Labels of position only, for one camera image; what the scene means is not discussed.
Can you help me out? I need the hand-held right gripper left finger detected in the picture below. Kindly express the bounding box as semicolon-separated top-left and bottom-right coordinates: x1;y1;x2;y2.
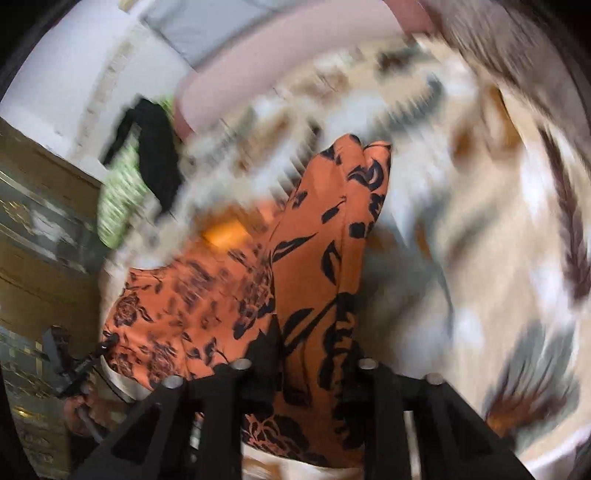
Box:
69;318;284;480

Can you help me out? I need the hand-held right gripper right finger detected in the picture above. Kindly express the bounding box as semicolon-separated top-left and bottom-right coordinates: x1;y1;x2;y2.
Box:
342;350;536;480

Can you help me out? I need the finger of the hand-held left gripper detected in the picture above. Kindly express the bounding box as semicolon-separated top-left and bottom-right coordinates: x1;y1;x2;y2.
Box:
69;333;121;398

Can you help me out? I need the orange black floral garment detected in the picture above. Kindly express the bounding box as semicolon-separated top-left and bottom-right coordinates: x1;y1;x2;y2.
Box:
102;134;393;469

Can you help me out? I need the person's left hand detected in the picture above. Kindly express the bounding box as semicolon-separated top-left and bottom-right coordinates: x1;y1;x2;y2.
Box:
64;390;144;441

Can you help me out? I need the wooden glass cabinet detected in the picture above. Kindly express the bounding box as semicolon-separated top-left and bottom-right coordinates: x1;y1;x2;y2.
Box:
0;117;109;476

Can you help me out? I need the green white patterned cloth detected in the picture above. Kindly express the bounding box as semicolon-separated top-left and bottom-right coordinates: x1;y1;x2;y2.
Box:
98;95;178;247

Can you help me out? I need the leaf print fleece blanket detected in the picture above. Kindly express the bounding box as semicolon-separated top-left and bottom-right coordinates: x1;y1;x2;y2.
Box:
99;34;591;480

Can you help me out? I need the pink padded headboard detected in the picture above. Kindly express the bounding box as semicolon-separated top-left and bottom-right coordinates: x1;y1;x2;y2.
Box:
173;0;437;139

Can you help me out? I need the grey pillow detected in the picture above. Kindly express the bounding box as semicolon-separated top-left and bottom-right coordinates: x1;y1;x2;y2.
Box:
141;0;305;68

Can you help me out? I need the brown furry cushion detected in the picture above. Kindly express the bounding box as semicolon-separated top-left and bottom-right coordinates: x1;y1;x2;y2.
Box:
427;0;591;153

